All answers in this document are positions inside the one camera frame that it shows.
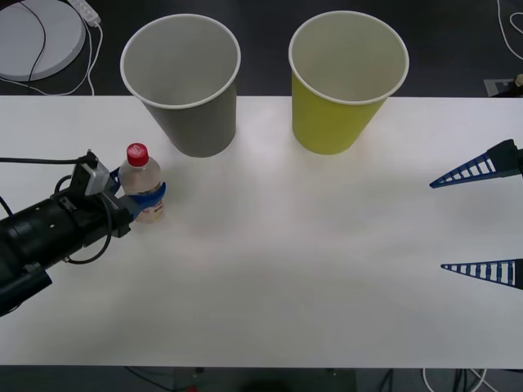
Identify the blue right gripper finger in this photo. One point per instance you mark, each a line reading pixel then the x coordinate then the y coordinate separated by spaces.
pixel 502 273
pixel 500 159

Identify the white power strip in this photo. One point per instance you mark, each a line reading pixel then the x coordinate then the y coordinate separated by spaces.
pixel 88 10

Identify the yellow-green waste bin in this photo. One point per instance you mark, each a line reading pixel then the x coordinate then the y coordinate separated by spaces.
pixel 331 122

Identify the clear bottle with red cap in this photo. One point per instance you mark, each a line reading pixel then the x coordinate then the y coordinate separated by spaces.
pixel 141 175

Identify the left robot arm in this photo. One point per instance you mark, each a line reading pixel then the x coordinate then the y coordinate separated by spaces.
pixel 32 237

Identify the grey flat floor plate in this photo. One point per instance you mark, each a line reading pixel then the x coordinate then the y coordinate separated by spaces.
pixel 500 86

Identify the white round disc base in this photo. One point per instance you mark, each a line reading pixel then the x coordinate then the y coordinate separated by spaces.
pixel 20 45

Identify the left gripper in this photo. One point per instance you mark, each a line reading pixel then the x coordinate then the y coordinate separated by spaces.
pixel 102 216

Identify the grey waste bin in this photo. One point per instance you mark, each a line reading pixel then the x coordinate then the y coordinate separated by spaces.
pixel 196 118

